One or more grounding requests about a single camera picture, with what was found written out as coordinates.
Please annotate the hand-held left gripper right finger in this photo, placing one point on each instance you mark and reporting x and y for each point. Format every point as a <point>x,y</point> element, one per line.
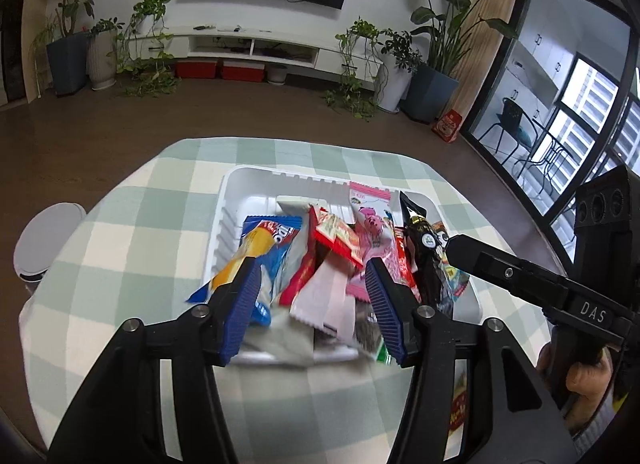
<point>385,309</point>

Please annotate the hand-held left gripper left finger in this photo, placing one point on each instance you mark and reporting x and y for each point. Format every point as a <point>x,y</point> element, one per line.
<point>242,304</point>

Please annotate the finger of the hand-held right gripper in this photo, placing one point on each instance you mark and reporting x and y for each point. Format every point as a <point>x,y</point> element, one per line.
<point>500,269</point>

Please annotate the dark grey snack packet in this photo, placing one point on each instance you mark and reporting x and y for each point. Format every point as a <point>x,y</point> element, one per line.
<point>370,329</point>

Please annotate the panda print snack packet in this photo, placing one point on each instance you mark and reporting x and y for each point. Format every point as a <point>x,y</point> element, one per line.
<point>455,284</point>

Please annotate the small red and brown packet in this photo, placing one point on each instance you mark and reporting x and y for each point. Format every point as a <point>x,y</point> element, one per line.
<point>404,254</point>

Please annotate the black snack packet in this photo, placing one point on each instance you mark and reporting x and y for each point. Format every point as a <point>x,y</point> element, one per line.
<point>425,264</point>

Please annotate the pale pink snack packet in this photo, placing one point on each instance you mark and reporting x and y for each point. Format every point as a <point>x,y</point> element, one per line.
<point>325,304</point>

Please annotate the blue packet with yellow cake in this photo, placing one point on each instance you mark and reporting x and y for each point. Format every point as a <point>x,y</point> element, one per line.
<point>280,244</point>

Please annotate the red-ended white floral snack packet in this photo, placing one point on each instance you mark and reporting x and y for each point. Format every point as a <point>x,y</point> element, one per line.
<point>337,234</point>

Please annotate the white plastic tray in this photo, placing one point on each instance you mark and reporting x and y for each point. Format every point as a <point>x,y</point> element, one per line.
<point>250,194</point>

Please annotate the person's right forearm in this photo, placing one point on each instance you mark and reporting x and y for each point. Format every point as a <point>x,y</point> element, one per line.
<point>600,424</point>

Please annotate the person's right hand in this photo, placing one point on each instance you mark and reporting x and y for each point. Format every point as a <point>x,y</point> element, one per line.
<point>590,379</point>

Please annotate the pale grey-green snack packet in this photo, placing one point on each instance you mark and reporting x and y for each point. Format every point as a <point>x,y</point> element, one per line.
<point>295,205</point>

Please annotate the black metal outdoor table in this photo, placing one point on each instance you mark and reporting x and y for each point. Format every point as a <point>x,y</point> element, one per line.
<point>547,144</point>

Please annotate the red paper bag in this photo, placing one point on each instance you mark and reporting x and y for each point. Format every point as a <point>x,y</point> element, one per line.
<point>447,127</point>

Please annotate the black chair with teal seat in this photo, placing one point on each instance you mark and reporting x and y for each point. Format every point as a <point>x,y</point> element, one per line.
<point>515,117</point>

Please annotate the broad-leaf plant in blue-grey pot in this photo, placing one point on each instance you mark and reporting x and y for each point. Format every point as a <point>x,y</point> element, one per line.
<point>430,94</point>

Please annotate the white round stool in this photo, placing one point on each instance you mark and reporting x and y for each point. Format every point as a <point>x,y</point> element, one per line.
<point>45,244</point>

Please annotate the bushy plant in white pot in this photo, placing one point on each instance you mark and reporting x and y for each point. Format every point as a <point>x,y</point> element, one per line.
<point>392,87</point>

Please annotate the small empty white pot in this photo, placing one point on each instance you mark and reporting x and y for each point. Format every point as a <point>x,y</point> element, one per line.
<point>277,74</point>

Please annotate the red storage box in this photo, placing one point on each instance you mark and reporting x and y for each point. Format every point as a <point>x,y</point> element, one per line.
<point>196,69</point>
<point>242,71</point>

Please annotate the black-framed glass door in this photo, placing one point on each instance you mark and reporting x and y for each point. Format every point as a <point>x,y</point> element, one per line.
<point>545,34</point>

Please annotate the trailing vine plant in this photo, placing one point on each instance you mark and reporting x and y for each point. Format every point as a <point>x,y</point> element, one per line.
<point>150,79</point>

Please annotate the white TV cabinet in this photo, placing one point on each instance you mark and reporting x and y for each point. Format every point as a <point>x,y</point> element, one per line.
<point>300,52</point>

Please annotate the small plant in ribbed white pot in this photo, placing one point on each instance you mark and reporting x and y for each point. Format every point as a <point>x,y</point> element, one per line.
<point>101,62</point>

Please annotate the slim tree in blue-grey pot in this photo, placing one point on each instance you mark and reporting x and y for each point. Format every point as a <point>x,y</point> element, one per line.
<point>67,64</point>

